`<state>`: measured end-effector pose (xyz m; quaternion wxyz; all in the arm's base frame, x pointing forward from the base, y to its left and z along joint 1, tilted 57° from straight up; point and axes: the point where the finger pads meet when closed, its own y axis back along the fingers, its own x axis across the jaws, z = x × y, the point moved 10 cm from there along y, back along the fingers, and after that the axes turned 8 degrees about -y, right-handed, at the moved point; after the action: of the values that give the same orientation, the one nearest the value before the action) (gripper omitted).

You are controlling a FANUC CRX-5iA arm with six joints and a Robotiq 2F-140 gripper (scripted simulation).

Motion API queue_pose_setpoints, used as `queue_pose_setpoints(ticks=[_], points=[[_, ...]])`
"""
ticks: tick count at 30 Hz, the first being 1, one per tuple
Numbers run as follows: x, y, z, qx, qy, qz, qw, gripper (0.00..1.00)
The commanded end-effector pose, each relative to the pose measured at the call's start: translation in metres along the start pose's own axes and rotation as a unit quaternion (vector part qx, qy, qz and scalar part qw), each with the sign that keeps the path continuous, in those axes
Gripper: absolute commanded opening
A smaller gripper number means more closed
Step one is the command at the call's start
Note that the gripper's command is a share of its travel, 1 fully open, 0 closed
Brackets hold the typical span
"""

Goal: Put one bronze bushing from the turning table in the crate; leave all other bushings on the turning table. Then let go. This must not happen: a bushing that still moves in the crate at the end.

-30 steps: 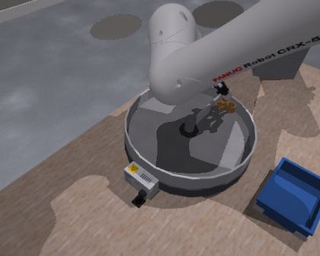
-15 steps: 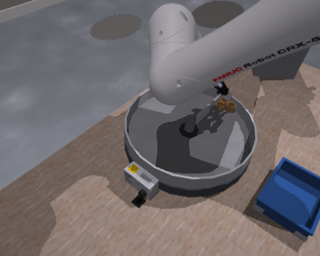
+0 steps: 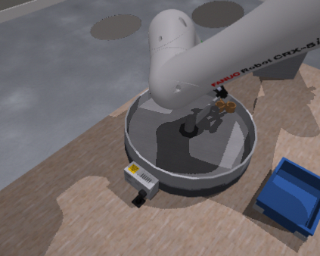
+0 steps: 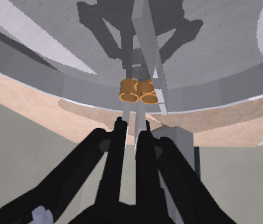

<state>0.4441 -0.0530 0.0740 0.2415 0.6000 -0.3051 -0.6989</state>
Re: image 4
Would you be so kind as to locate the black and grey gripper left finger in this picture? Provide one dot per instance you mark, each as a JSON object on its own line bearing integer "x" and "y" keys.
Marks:
{"x": 45, "y": 203}

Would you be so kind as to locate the bronze bushing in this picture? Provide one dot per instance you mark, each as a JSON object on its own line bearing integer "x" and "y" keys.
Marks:
{"x": 149, "y": 98}
{"x": 144, "y": 87}
{"x": 127, "y": 91}

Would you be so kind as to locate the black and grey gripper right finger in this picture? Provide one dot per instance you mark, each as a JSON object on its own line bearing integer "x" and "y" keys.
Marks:
{"x": 193, "y": 201}

